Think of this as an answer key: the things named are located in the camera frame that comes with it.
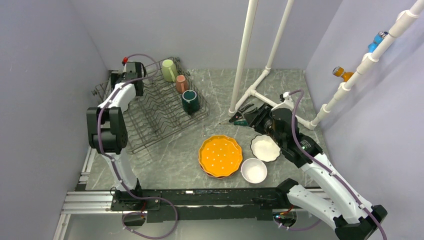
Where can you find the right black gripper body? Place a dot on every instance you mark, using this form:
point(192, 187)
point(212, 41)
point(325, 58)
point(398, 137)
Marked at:
point(264, 125)

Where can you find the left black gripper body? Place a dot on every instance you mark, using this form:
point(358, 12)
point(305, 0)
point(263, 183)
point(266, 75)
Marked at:
point(115, 77)

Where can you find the floral scalloped small plate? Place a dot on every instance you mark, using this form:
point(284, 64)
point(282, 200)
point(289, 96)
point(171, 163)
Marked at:
point(264, 148)

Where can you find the light green mug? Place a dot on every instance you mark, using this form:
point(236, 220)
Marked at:
point(169, 70)

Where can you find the grey wire dish rack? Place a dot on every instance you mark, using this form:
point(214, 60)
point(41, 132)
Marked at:
point(159, 113)

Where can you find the white bowl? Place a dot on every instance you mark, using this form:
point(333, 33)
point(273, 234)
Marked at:
point(254, 170)

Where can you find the small red-brown mug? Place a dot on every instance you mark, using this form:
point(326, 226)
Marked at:
point(181, 84)

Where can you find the dark green mug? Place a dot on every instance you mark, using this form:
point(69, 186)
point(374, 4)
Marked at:
point(190, 101)

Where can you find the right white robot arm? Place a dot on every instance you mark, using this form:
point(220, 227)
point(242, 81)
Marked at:
point(350, 215)

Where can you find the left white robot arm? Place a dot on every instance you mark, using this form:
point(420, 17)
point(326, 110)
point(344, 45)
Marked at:
point(107, 132)

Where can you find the yellow polka dot plate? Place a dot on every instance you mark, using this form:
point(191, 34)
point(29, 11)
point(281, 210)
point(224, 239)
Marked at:
point(220, 149)

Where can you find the red plate under yellow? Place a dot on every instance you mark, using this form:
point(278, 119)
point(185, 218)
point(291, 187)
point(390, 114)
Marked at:
point(220, 171)

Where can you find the orange clamp on pipe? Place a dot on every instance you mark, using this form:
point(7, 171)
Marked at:
point(340, 72)

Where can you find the blue clamp on pipe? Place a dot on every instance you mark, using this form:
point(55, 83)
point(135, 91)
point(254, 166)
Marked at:
point(377, 40)

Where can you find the white PVC pipe diagonal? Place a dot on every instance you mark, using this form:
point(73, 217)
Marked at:
point(403, 21)

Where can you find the black handled pliers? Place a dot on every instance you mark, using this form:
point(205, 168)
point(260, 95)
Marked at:
point(239, 114)

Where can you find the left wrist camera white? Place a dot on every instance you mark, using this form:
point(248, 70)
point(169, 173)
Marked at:
point(127, 65)

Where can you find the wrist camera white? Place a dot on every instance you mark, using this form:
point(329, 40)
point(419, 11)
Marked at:
point(286, 102)
point(127, 65)

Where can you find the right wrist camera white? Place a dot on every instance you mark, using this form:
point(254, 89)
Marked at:
point(286, 102)

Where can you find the white PVC pipe frame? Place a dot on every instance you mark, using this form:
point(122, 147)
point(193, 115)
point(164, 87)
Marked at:
point(282, 34)

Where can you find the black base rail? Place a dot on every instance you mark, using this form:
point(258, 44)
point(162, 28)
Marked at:
point(161, 205)

